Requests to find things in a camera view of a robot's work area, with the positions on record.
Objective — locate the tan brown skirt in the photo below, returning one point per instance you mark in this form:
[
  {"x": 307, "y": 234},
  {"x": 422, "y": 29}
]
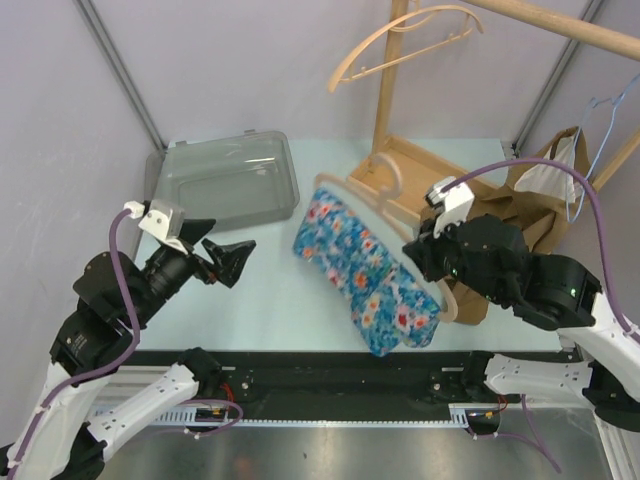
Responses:
[{"x": 538, "y": 198}]

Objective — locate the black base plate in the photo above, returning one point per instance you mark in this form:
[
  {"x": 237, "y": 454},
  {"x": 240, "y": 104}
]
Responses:
[{"x": 343, "y": 387}]

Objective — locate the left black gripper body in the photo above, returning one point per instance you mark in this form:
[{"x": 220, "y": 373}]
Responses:
[{"x": 169, "y": 270}]

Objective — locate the wooden hanger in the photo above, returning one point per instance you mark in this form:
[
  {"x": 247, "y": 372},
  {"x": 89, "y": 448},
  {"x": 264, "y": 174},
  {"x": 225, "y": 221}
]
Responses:
[
  {"x": 417, "y": 33},
  {"x": 379, "y": 203}
]

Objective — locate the blue floral cloth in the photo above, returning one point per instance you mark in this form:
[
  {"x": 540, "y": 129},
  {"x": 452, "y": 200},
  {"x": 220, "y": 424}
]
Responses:
[{"x": 388, "y": 307}]

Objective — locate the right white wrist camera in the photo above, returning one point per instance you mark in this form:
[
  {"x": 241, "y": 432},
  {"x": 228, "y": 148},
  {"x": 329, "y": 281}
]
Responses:
[{"x": 452, "y": 206}]

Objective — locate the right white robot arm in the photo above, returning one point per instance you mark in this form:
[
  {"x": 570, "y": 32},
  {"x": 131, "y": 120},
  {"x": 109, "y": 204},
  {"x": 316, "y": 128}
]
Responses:
[{"x": 551, "y": 292}]

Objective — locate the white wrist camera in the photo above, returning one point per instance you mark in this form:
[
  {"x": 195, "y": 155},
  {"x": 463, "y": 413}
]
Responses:
[
  {"x": 452, "y": 206},
  {"x": 160, "y": 219}
]

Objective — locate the wooden clothes rack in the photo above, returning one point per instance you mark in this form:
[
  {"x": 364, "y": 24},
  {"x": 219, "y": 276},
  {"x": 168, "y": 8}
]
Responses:
[{"x": 419, "y": 167}]

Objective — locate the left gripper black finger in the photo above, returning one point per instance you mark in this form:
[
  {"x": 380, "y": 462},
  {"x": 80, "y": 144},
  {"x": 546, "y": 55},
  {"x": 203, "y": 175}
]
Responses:
[
  {"x": 194, "y": 230},
  {"x": 228, "y": 261}
]

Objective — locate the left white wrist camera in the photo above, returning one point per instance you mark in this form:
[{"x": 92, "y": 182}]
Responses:
[{"x": 160, "y": 219}]

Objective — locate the grey plastic tray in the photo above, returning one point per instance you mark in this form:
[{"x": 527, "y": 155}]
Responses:
[{"x": 240, "y": 182}]

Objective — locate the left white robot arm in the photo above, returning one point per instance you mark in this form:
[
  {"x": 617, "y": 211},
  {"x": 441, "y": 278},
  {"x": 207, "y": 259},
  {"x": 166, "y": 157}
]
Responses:
[{"x": 116, "y": 300}]

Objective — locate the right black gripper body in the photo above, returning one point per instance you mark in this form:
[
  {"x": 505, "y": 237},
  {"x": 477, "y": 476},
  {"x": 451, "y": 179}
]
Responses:
[{"x": 442, "y": 255}]

